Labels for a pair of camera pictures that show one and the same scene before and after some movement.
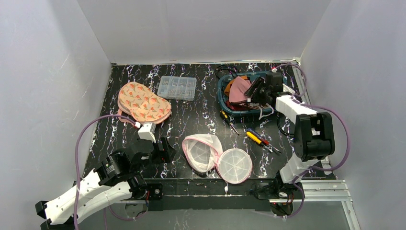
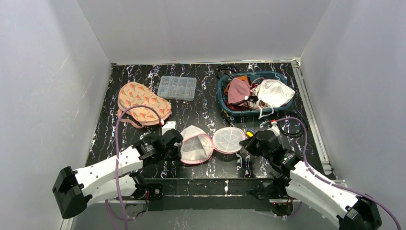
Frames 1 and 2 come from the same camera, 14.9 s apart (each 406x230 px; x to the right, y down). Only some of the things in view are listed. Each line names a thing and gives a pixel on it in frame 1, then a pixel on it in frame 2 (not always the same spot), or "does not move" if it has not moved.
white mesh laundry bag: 202,153 -> 197,146
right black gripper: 258,92 -> 253,144
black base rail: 189,195 does not move
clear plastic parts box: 176,87 does not move
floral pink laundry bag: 136,102 does not move
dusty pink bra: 237,88 does not move
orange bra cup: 227,88 does not move
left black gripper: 161,149 -> 174,144
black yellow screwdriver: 226,118 does not move
